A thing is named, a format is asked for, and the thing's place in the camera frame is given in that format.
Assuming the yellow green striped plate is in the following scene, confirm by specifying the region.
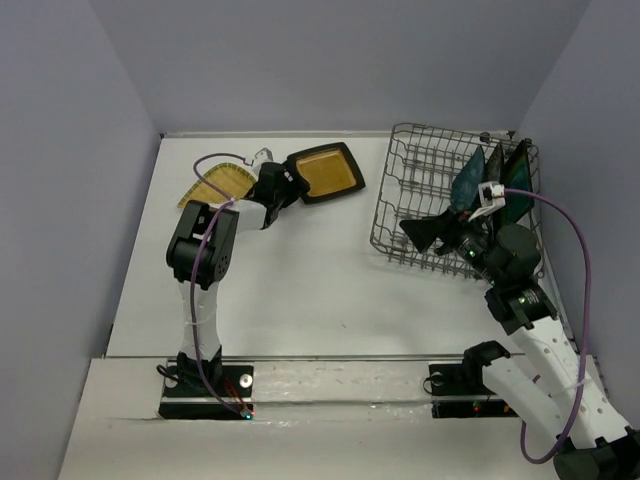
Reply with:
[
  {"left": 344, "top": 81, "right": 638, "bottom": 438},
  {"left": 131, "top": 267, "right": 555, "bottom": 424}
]
[{"left": 177, "top": 162, "right": 257, "bottom": 209}]

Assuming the teal square plate black rim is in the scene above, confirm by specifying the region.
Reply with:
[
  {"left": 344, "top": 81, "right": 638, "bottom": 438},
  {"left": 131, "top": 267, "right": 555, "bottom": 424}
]
[{"left": 501, "top": 140, "right": 534, "bottom": 224}]

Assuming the grey wire dish rack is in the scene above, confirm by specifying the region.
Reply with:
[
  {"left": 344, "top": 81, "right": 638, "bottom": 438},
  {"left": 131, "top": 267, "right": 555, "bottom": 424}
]
[{"left": 370, "top": 122, "right": 521, "bottom": 280}]

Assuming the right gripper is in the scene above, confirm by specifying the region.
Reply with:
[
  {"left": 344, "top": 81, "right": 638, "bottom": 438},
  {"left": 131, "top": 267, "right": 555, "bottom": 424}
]
[{"left": 398, "top": 203, "right": 505, "bottom": 286}]

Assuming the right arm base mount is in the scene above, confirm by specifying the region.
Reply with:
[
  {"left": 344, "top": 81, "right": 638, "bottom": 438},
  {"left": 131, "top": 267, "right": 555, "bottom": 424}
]
[{"left": 422, "top": 363, "right": 517, "bottom": 420}]

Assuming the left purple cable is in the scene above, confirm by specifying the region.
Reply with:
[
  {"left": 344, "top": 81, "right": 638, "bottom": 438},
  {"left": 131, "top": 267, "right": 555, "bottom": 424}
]
[{"left": 192, "top": 152, "right": 256, "bottom": 419}]

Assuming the black floral square plate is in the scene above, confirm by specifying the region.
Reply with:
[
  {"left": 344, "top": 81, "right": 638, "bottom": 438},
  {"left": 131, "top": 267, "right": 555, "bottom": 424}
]
[{"left": 483, "top": 143, "right": 504, "bottom": 182}]

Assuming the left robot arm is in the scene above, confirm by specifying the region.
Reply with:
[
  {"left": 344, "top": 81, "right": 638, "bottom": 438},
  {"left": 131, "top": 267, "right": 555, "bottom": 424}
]
[{"left": 166, "top": 160, "right": 310, "bottom": 395}]

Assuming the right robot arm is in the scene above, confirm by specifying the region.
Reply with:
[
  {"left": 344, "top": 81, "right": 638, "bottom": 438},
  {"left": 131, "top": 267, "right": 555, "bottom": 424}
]
[{"left": 399, "top": 210, "right": 639, "bottom": 479}]

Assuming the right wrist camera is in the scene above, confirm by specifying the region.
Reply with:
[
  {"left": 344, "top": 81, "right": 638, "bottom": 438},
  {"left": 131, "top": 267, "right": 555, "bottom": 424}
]
[{"left": 469, "top": 181, "right": 506, "bottom": 221}]

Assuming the amber square plate black rim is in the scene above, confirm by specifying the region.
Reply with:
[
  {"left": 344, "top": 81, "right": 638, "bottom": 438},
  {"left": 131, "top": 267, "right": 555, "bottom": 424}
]
[{"left": 286, "top": 142, "right": 366, "bottom": 205}]

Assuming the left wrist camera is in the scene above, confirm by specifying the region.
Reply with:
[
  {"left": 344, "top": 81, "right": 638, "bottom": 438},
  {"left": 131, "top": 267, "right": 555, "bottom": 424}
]
[{"left": 251, "top": 148, "right": 273, "bottom": 171}]

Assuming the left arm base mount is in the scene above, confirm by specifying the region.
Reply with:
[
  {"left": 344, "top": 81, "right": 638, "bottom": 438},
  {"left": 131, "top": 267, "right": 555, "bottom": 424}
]
[{"left": 156, "top": 354, "right": 255, "bottom": 421}]

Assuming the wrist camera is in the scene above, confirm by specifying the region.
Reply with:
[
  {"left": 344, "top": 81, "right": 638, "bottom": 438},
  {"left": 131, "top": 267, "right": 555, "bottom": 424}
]
[
  {"left": 251, "top": 148, "right": 273, "bottom": 171},
  {"left": 469, "top": 181, "right": 506, "bottom": 221}
]

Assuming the dark teal blue plate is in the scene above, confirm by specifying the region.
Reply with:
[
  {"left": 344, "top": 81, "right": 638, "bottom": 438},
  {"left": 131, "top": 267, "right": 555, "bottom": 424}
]
[{"left": 450, "top": 146, "right": 485, "bottom": 211}]

